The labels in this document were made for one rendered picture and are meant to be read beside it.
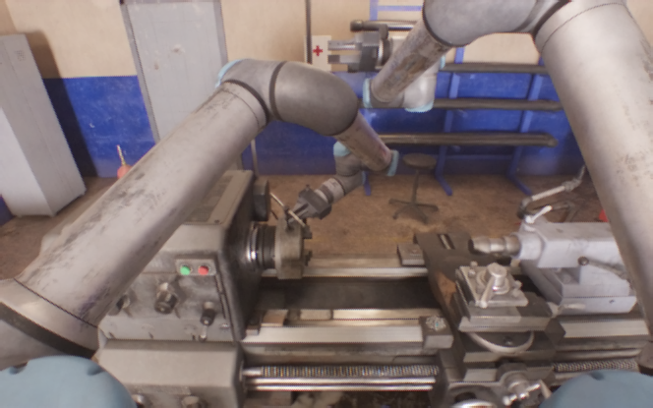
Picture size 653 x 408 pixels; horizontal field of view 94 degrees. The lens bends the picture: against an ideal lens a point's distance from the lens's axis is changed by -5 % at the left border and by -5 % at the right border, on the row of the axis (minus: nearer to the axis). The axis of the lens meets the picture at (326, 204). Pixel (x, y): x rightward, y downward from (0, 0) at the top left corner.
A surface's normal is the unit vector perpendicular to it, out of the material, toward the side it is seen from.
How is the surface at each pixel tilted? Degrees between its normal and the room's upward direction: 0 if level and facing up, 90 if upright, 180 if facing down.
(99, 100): 90
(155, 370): 32
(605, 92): 66
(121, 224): 50
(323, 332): 36
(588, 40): 60
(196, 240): 45
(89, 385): 5
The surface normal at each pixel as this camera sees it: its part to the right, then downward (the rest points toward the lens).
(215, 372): 0.00, -0.47
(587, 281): 0.00, 0.11
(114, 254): 0.70, -0.13
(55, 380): 0.07, -0.84
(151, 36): 0.00, 0.50
